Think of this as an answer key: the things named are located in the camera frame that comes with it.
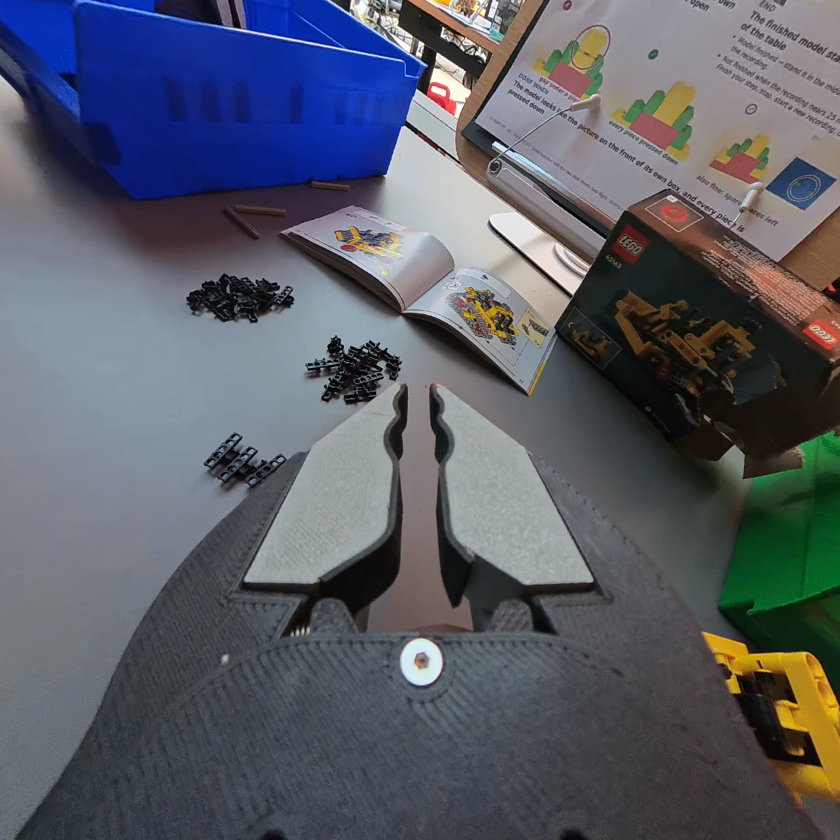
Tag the green plastic bin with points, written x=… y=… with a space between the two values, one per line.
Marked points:
x=787 y=558

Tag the red plastic container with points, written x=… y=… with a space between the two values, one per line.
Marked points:
x=441 y=98

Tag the small pile of track links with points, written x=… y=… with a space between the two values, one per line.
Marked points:
x=244 y=460

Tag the wooden desk with black legs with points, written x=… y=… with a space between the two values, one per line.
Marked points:
x=459 y=13

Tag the silver document stand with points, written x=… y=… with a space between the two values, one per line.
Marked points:
x=544 y=243

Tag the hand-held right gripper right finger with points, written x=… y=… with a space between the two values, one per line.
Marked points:
x=512 y=518

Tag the black lego set box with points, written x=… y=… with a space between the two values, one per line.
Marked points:
x=689 y=341

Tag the instruction sheet on stand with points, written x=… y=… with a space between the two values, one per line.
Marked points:
x=502 y=59

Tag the pile of black track links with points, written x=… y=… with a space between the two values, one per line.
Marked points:
x=354 y=371
x=239 y=297

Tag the dark lego axle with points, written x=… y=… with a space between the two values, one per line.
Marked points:
x=241 y=223

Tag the tan lego axle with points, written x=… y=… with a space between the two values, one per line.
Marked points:
x=330 y=186
x=260 y=210

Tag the yellow lego bulldozer model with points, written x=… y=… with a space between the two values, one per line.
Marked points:
x=807 y=695

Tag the printed instruction sheet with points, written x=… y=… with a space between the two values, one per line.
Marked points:
x=656 y=65

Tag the open lego instruction booklet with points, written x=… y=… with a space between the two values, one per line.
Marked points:
x=394 y=256

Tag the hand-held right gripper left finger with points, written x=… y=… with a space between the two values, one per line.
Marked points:
x=328 y=512

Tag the blue plastic bin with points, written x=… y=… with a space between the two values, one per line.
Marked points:
x=229 y=131

